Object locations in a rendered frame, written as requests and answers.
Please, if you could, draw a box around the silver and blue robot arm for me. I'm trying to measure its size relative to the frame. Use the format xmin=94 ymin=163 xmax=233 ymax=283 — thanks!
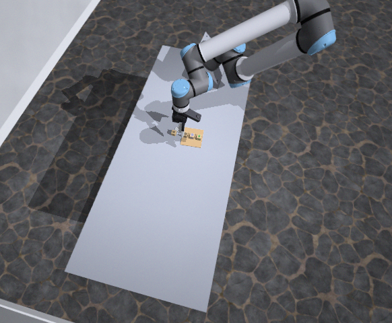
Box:
xmin=171 ymin=0 xmax=336 ymax=122

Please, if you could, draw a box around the tan flat mat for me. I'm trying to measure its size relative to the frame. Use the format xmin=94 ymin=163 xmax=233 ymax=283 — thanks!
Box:
xmin=181 ymin=127 xmax=204 ymax=148

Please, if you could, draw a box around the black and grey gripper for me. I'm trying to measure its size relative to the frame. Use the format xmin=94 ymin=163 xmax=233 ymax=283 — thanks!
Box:
xmin=172 ymin=105 xmax=187 ymax=138

